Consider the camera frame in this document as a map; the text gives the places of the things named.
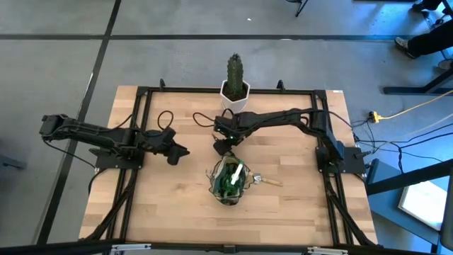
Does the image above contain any black rig crossbar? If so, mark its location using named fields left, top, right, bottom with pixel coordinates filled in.
left=0, top=239, right=453, bottom=255

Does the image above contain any yellow extension cord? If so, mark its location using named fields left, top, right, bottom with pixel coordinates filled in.
left=380, top=90, right=453, bottom=120

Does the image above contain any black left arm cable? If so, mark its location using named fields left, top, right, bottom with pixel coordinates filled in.
left=156, top=110, right=175, bottom=131

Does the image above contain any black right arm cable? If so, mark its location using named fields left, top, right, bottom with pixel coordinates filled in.
left=192, top=112, right=217, bottom=129

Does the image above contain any white faceted plant pot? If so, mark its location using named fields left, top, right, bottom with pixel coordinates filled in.
left=219, top=79, right=251, bottom=114

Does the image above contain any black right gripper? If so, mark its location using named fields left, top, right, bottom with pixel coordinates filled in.
left=213, top=112, right=256, bottom=157

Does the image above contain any silver aluminium bracket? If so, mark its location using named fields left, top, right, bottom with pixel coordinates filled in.
left=111, top=243, right=151, bottom=253
left=306, top=246, right=350, bottom=255

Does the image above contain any black desk leg frame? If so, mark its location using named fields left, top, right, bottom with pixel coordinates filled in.
left=383, top=66, right=453, bottom=96

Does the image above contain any beige green-trimmed gardening bag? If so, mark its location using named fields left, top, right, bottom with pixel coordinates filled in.
left=206, top=154, right=255, bottom=206

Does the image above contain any tall green cactus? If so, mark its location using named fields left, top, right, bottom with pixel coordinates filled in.
left=226, top=52, right=245, bottom=100

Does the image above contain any person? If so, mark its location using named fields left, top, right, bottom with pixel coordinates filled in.
left=394, top=19, right=453, bottom=71

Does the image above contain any desk surface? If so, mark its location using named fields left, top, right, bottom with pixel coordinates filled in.
left=366, top=158, right=443, bottom=245

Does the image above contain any black metal table frame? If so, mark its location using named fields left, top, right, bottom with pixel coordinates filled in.
left=79, top=78, right=379, bottom=249

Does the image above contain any white flat panel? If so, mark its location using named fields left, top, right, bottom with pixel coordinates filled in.
left=398, top=180, right=449, bottom=231

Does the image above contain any black stand leg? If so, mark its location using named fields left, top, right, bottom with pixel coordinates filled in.
left=285, top=0, right=309, bottom=18

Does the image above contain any wide steel trowel wooden handle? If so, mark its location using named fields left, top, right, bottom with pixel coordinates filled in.
left=251, top=172, right=284, bottom=188

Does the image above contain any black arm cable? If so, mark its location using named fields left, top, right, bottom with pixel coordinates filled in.
left=192, top=112, right=217, bottom=129
left=156, top=110, right=175, bottom=131

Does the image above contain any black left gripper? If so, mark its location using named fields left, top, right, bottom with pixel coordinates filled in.
left=148, top=126, right=190, bottom=166

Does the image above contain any black diagonal rig beam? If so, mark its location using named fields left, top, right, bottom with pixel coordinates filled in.
left=365, top=159, right=453, bottom=196

